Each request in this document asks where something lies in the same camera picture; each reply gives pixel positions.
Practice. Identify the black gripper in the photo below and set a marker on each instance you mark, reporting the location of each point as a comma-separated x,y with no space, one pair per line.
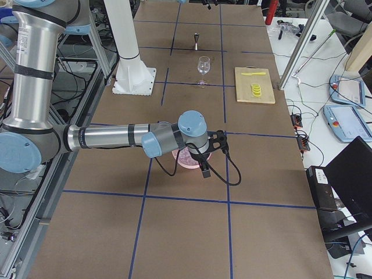
201,158

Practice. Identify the steel cocktail jigger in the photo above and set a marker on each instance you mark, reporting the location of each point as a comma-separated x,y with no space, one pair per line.
196,38

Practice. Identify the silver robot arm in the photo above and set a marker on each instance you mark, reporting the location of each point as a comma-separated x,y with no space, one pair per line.
28,139

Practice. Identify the clear ice cubes pile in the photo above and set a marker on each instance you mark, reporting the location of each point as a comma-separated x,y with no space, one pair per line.
185,158

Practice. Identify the clear wine glass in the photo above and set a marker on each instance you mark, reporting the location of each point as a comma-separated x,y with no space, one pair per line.
203,68

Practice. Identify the pink plastic bowl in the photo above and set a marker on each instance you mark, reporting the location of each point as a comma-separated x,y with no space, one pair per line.
175,155

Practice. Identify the yellow lemon slices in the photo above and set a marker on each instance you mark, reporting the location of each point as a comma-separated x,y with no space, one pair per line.
256,90

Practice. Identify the bamboo cutting board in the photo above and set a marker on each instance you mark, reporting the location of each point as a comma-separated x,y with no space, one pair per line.
243,86

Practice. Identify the yellow plastic knife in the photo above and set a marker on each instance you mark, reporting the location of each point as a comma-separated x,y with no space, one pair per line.
260,73

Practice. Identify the near blue teach pendant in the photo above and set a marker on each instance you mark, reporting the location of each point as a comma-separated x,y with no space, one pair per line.
346,123

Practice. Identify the blue teach pendant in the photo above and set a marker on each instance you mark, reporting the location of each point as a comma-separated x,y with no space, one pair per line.
346,123
347,90

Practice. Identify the far blue teach pendant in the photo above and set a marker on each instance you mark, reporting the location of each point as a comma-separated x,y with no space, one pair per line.
347,90

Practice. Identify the long metal rod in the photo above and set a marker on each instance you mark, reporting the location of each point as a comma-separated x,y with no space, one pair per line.
295,74

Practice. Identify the aluminium frame post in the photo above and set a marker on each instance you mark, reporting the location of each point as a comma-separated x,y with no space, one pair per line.
304,39

